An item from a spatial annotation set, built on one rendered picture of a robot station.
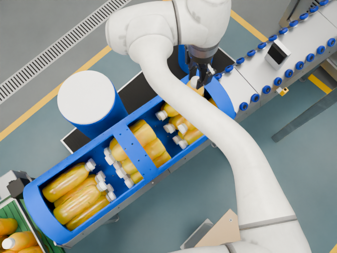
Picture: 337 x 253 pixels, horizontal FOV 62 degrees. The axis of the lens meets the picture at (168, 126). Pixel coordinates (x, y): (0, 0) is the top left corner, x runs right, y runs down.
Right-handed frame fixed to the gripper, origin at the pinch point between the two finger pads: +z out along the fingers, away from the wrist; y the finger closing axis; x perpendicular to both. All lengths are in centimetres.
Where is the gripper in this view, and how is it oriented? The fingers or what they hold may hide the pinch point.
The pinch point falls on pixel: (196, 78)
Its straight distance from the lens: 99.9
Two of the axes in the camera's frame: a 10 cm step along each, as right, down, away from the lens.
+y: -5.9, -7.7, 2.4
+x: -8.1, 5.7, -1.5
